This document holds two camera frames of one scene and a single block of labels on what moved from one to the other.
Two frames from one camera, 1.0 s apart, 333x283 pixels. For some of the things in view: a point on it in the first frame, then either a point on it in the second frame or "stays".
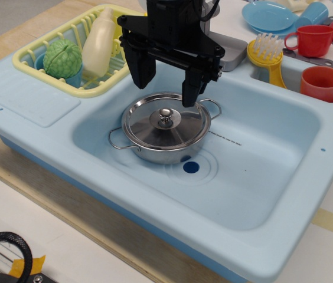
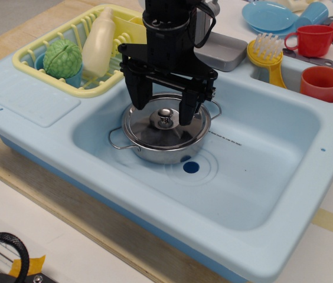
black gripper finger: (141, 64) -> (140, 89)
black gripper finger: (193, 85) -> (189, 105)
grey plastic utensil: (318, 60) stays
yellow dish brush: (267, 51) stays
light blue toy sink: (243, 206) stays
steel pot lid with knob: (162, 122) stays
